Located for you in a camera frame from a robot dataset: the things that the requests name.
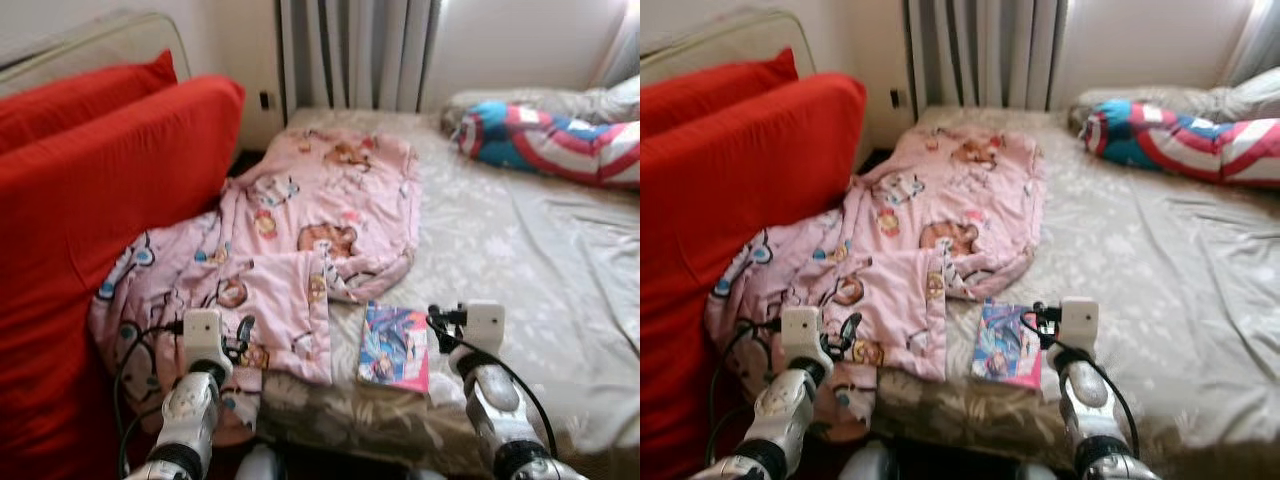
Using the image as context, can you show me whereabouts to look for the silver left robot leg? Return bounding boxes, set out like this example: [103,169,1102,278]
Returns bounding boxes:
[234,444,282,480]
[837,439,897,480]

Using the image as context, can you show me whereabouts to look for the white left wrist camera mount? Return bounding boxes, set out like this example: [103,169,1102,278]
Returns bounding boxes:
[182,308,224,367]
[782,306,824,364]

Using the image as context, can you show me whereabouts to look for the bed with beige floral sheet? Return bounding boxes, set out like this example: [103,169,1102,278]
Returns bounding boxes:
[254,104,641,480]
[868,104,1280,480]

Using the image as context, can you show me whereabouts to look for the colourful comic book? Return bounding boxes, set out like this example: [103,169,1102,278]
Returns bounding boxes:
[971,297,1047,392]
[356,301,434,395]

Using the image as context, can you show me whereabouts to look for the pink cartoon blanket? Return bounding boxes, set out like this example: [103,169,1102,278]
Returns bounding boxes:
[88,126,422,447]
[704,124,1047,426]

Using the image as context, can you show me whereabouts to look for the grey curtain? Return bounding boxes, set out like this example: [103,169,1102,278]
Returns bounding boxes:
[1218,0,1280,88]
[277,0,442,114]
[590,0,641,93]
[904,0,1070,114]

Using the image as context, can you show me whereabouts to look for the red white blue bolster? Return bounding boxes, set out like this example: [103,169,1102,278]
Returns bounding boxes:
[454,97,641,190]
[1079,97,1280,190]

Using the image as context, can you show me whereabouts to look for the large red fabric cushion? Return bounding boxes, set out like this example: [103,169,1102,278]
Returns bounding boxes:
[0,74,247,480]
[640,71,870,480]

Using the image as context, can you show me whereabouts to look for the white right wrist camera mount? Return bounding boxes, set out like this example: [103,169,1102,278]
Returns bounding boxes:
[463,301,507,357]
[1058,298,1102,354]

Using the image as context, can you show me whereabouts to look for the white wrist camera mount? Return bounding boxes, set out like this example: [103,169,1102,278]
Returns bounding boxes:
[463,301,507,357]
[782,306,824,364]
[1058,298,1102,354]
[182,308,224,367]

